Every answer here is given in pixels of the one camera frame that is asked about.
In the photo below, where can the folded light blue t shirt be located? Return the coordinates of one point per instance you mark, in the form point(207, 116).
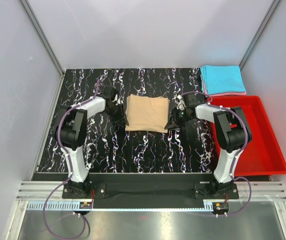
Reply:
point(228, 76)

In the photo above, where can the left aluminium corner post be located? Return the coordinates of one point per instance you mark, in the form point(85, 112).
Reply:
point(41, 35)

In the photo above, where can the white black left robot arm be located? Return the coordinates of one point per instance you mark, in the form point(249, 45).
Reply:
point(71, 131)

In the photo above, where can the right aluminium corner post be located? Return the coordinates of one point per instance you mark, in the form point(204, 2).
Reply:
point(260, 31)

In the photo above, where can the beige t shirt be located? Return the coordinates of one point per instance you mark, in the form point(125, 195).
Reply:
point(147, 113)

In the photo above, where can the red plastic bin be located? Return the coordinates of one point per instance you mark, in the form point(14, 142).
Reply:
point(263, 155)

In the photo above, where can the aluminium corner post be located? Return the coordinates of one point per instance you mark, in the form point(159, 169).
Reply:
point(41, 35)
point(260, 31)

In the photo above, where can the white slotted cable duct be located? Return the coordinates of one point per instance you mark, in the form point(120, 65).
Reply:
point(60, 205)

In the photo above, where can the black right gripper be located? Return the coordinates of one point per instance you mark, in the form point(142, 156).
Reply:
point(173, 122)

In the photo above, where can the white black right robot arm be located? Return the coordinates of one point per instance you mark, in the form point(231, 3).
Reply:
point(232, 133)

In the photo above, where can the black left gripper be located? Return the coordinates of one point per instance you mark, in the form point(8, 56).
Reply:
point(121, 117)

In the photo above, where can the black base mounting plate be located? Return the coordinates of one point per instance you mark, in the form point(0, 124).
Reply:
point(147, 203)

